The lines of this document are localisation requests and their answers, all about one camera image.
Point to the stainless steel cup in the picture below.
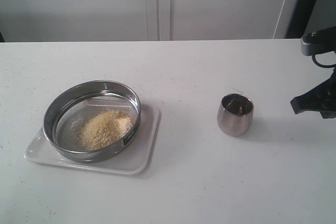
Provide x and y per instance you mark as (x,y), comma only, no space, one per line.
(235,114)

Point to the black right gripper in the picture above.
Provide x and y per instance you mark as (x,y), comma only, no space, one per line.
(319,99)

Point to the round steel sieve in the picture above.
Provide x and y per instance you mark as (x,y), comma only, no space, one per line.
(72,107)

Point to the yellow grain mixture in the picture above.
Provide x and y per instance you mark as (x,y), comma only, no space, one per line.
(103,129)

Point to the white rectangular tray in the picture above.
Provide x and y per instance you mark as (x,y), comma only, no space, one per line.
(131,161)

